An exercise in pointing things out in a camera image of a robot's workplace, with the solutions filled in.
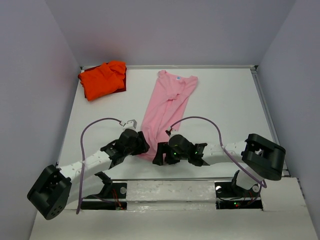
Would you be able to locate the pink t shirt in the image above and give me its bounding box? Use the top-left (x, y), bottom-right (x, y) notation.
top-left (139, 70), bottom-right (198, 161)

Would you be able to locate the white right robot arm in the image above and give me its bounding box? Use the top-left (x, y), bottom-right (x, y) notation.
top-left (152, 133), bottom-right (286, 196)

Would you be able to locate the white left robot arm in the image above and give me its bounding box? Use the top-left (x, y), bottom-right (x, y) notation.
top-left (27, 129), bottom-right (150, 220)

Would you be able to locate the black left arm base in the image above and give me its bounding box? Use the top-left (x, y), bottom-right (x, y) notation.
top-left (80, 182), bottom-right (128, 211)

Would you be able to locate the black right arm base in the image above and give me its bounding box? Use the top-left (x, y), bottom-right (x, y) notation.
top-left (214, 181), bottom-right (263, 210)

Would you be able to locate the orange t shirt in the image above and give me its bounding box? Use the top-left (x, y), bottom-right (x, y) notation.
top-left (77, 60), bottom-right (127, 102)

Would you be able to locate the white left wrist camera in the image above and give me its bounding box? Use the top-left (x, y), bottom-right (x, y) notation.
top-left (119, 119), bottom-right (138, 131)

